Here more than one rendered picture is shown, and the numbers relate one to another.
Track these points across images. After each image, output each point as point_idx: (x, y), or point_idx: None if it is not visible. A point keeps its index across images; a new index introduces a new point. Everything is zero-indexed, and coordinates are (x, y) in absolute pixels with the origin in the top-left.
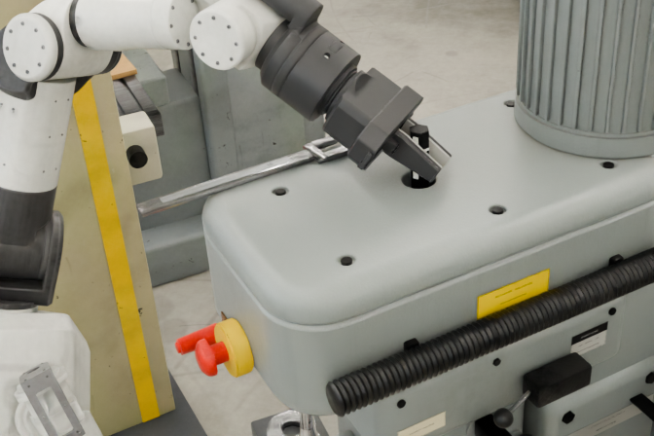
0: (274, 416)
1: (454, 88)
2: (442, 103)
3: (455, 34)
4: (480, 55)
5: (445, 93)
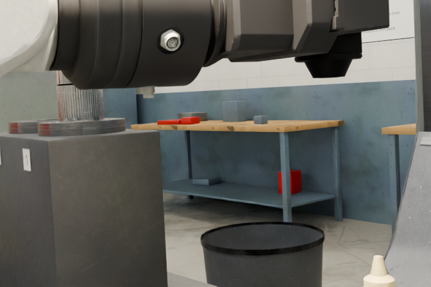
0: (22, 120)
1: (176, 263)
2: (169, 271)
3: (172, 239)
4: (193, 247)
5: (170, 266)
